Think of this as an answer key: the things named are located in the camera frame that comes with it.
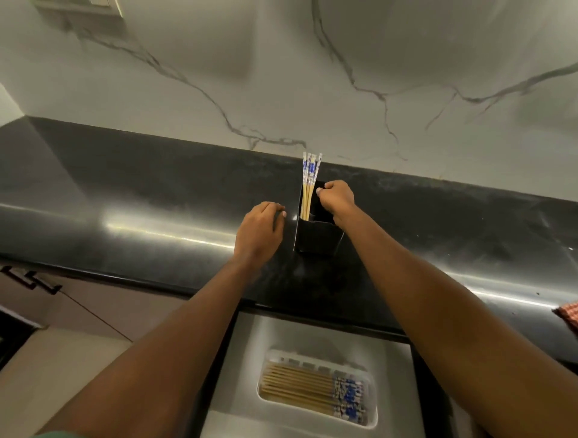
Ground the person's left hand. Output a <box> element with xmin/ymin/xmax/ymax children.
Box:
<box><xmin>232</xmin><ymin>202</ymin><xmax>288</xmax><ymax>268</ymax></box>

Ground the person's right hand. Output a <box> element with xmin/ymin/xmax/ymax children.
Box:
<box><xmin>315</xmin><ymin>180</ymin><xmax>362</xmax><ymax>227</ymax></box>

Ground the person's right forearm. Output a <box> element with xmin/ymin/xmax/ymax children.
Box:
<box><xmin>335</xmin><ymin>209</ymin><xmax>578</xmax><ymax>438</ymax></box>

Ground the person's left forearm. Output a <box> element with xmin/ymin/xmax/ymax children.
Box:
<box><xmin>35</xmin><ymin>254</ymin><xmax>268</xmax><ymax>438</ymax></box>

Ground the black square chopstick holder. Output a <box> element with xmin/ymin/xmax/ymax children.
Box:
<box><xmin>293</xmin><ymin>180</ymin><xmax>346</xmax><ymax>258</ymax></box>

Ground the white open drawer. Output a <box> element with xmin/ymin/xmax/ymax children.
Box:
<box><xmin>198</xmin><ymin>310</ymin><xmax>428</xmax><ymax>438</ymax></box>

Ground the pile of wooden chopsticks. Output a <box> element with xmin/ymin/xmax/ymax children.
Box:
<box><xmin>260</xmin><ymin>360</ymin><xmax>369</xmax><ymax>425</ymax></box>

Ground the white plastic cutlery tray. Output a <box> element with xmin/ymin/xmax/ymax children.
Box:
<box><xmin>256</xmin><ymin>348</ymin><xmax>379</xmax><ymax>430</ymax></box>

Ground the beige cabinet door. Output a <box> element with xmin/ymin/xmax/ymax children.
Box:
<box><xmin>0</xmin><ymin>259</ymin><xmax>192</xmax><ymax>342</ymax></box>

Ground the red checkered cloth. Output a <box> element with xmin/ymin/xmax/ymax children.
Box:
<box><xmin>551</xmin><ymin>301</ymin><xmax>578</xmax><ymax>335</ymax></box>

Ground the black cabinet handle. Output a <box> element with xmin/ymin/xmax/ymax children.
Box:
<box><xmin>0</xmin><ymin>266</ymin><xmax>38</xmax><ymax>290</ymax></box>
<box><xmin>24</xmin><ymin>270</ymin><xmax>63</xmax><ymax>296</ymax></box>

